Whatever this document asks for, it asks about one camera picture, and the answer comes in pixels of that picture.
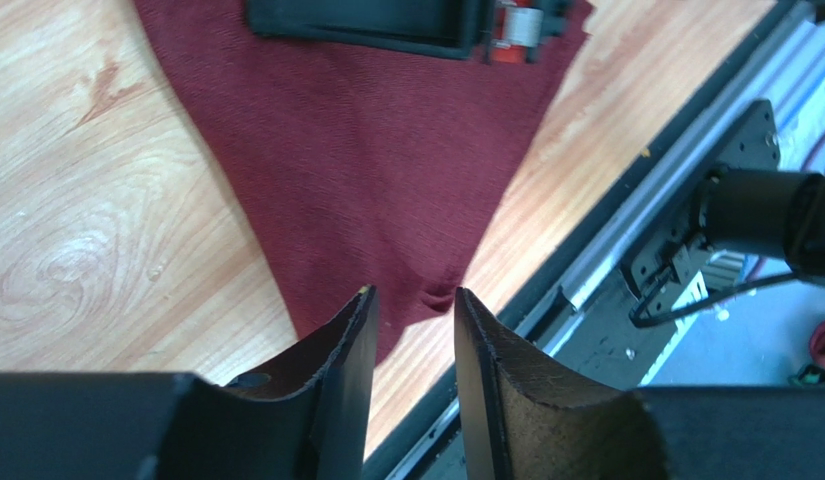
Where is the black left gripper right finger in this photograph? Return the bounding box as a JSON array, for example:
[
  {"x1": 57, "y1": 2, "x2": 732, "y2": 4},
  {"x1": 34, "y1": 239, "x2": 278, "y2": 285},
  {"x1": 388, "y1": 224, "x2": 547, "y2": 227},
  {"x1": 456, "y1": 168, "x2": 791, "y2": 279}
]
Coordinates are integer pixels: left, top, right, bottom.
[{"x1": 454, "y1": 288, "x2": 672, "y2": 479}]

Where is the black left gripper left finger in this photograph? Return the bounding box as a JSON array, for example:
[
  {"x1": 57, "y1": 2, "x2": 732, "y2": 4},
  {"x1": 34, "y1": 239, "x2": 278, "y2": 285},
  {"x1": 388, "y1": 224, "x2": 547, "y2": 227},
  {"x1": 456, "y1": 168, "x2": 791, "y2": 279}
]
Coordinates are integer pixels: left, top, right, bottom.
[{"x1": 225, "y1": 285, "x2": 379, "y2": 479}]

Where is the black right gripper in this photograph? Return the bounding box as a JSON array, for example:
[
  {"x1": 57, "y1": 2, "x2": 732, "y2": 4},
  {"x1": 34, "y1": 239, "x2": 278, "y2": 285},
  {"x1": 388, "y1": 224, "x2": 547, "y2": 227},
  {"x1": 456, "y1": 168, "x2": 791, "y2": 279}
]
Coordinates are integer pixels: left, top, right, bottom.
[{"x1": 245, "y1": 0, "x2": 574, "y2": 64}]

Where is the dark red cloth napkin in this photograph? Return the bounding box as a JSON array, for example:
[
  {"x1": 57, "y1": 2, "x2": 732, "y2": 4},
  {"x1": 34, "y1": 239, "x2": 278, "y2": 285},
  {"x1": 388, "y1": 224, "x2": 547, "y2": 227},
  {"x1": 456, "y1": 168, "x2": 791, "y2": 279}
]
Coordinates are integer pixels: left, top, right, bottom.
[{"x1": 135, "y1": 1, "x2": 592, "y2": 359}]

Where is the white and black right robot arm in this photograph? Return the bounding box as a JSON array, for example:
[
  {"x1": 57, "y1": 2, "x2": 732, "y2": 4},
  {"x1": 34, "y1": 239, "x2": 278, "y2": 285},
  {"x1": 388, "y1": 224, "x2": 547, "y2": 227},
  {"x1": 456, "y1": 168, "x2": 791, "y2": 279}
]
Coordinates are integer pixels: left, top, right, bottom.
[{"x1": 247, "y1": 1, "x2": 825, "y2": 288}]

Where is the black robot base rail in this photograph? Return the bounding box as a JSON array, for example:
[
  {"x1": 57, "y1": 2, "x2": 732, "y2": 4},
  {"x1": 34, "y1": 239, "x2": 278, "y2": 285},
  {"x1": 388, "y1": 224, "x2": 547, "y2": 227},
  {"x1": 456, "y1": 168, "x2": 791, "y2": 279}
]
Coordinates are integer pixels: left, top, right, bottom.
[{"x1": 361, "y1": 0, "x2": 825, "y2": 480}]

